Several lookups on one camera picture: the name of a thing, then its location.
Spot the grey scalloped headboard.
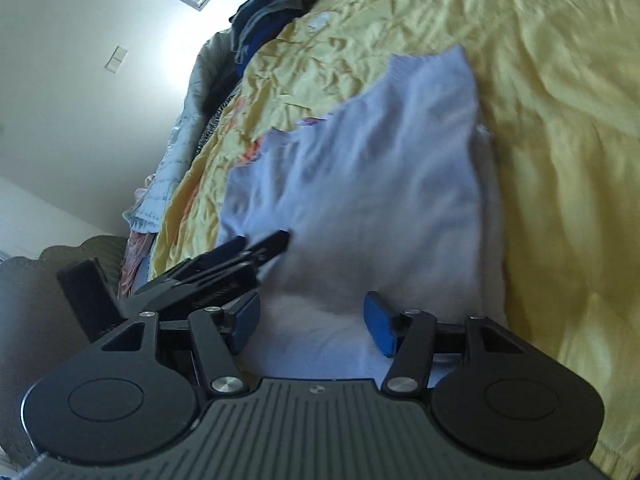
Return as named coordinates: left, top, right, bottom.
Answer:
left=0, top=235, right=132, bottom=467

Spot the zebra striped cloth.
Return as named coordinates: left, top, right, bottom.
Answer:
left=199, top=89, right=237, bottom=148

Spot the white wall switch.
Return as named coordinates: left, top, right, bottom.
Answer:
left=104, top=46, right=129, bottom=74

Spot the yellow printed blanket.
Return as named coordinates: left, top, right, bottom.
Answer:
left=150, top=0, right=640, bottom=480

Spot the pale lavender knit top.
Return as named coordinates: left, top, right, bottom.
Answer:
left=216, top=45, right=507, bottom=382

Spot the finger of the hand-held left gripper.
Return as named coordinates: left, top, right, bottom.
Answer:
left=160, top=230, right=292, bottom=322
left=132, top=235, right=251, bottom=297

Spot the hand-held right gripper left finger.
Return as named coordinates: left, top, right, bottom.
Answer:
left=97, top=291, right=262, bottom=402

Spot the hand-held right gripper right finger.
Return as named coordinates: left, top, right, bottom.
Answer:
left=363, top=290, right=532, bottom=397

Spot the pale floral quilt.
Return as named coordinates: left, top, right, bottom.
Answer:
left=122, top=30, right=242, bottom=241

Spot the stack of dark folded clothes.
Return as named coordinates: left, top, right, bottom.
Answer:
left=229, top=0, right=353, bottom=77

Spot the pink cloth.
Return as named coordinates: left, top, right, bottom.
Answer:
left=119, top=230, right=157, bottom=303

